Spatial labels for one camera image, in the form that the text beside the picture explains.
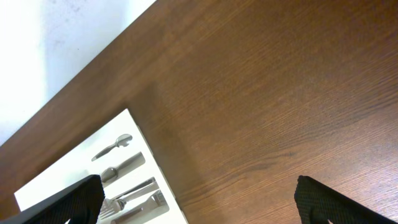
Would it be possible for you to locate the white plastic cutlery tray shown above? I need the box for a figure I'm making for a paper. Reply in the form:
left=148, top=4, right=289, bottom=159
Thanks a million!
left=14, top=110, right=187, bottom=223

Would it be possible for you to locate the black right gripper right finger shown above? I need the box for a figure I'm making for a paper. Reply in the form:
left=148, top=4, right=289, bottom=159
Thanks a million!
left=294, top=175, right=397, bottom=224

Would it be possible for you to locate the silver fork diagonal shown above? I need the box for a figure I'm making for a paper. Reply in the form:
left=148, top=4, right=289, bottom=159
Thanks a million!
left=103, top=177, right=155, bottom=206

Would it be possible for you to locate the small silver spoon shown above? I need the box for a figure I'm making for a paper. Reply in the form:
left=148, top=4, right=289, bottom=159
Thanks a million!
left=91, top=134, right=132, bottom=162
left=101, top=152, right=146, bottom=184

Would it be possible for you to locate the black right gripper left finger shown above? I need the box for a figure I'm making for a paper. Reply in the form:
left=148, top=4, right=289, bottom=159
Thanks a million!
left=1, top=174, right=105, bottom=224

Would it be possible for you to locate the silver fork tines down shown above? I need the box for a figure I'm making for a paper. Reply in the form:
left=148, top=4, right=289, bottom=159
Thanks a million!
left=110, top=190, right=169, bottom=224

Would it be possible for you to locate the silver fork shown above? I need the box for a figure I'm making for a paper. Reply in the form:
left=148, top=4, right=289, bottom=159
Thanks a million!
left=98, top=181, right=159, bottom=220

